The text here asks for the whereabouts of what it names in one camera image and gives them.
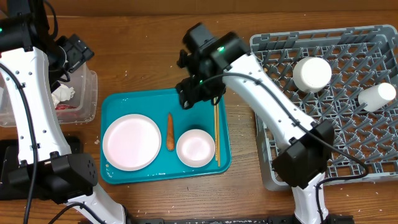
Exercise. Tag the white tissue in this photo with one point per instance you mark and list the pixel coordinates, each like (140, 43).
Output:
(61, 94)

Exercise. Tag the large white plate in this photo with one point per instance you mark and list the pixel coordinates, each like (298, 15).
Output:
(132, 142)

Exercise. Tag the small white cup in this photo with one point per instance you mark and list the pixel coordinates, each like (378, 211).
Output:
(377, 96)

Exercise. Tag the black waste bin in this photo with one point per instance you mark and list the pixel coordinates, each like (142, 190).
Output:
(10, 160)

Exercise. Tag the white saucer bowl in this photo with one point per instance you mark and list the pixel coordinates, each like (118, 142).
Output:
(311, 74)

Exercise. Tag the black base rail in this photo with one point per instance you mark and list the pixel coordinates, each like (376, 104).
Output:
(285, 219)

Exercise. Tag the grey dishwasher rack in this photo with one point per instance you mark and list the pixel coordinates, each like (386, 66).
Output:
(360, 57)

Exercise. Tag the small white plate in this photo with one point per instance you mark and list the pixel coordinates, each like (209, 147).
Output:
(195, 148)

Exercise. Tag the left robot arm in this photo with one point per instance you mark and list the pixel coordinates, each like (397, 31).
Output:
(34, 61)

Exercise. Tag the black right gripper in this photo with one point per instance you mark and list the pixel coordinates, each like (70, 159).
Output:
(194, 94)

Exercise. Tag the red foil snack wrapper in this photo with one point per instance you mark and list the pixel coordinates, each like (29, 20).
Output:
(66, 113)

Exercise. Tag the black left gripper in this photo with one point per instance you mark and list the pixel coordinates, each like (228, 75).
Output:
(77, 51)

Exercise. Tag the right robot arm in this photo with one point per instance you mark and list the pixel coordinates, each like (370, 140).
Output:
(215, 64)

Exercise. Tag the teal plastic tray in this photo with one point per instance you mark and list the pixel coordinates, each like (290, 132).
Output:
(158, 105)

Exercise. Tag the orange carrot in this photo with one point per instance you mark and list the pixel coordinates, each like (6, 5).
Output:
(170, 141)

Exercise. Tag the wooden chopstick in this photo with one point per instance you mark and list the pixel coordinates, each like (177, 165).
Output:
(218, 135)
(215, 130)

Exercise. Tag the clear plastic bin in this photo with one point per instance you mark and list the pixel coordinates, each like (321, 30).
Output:
(85, 99)

